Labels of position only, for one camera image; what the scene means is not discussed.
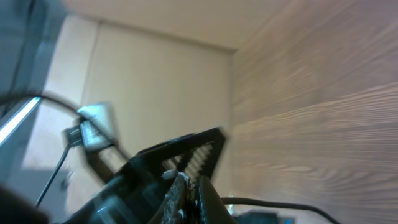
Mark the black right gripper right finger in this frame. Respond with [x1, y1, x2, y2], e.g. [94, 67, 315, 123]
[198, 176, 236, 224]

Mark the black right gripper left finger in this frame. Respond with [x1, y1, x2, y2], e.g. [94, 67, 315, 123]
[155, 170, 190, 224]

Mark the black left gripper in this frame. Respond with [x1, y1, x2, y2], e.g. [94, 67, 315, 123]
[66, 127, 226, 223]

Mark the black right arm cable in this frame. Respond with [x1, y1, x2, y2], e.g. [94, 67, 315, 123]
[220, 197, 343, 224]

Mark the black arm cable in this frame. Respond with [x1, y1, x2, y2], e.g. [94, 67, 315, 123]
[220, 197, 343, 224]
[0, 93, 131, 209]

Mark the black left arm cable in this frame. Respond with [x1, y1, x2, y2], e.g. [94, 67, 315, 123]
[0, 93, 131, 209]

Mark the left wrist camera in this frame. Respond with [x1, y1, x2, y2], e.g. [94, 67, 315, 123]
[65, 102, 116, 152]

